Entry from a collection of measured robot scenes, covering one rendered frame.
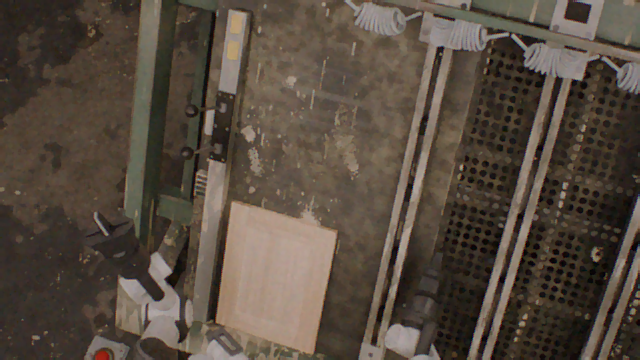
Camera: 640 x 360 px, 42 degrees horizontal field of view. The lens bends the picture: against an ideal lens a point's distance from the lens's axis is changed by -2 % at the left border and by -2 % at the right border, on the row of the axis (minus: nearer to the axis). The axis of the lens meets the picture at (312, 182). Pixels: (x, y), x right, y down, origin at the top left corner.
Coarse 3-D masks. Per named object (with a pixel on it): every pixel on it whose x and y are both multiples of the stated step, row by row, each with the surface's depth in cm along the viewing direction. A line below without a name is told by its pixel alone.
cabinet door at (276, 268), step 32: (256, 224) 243; (288, 224) 239; (256, 256) 247; (288, 256) 243; (320, 256) 240; (224, 288) 253; (256, 288) 250; (288, 288) 247; (320, 288) 243; (224, 320) 257; (256, 320) 254; (288, 320) 251; (320, 320) 249
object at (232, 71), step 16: (240, 32) 222; (224, 48) 225; (240, 48) 224; (224, 64) 227; (240, 64) 226; (224, 80) 228; (240, 80) 229; (240, 96) 233; (208, 176) 240; (224, 176) 238; (208, 192) 241; (224, 192) 242; (208, 208) 243; (224, 208) 245; (208, 224) 245; (208, 240) 247; (208, 256) 249; (208, 272) 251; (208, 288) 253; (208, 304) 255
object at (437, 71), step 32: (448, 0) 196; (448, 32) 187; (448, 64) 205; (416, 128) 213; (416, 160) 219; (416, 192) 218; (384, 256) 227; (384, 288) 234; (384, 320) 234; (384, 352) 243
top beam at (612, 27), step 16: (480, 0) 195; (496, 0) 193; (512, 0) 192; (528, 0) 191; (544, 0) 190; (608, 0) 186; (624, 0) 185; (512, 16) 194; (528, 16) 192; (544, 16) 191; (608, 16) 187; (624, 16) 186; (608, 32) 188; (624, 32) 187
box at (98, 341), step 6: (96, 336) 255; (96, 342) 254; (102, 342) 254; (108, 342) 254; (114, 342) 254; (90, 348) 253; (96, 348) 253; (114, 348) 253; (120, 348) 253; (126, 348) 252; (90, 354) 252; (108, 354) 252; (114, 354) 252; (120, 354) 252; (126, 354) 252
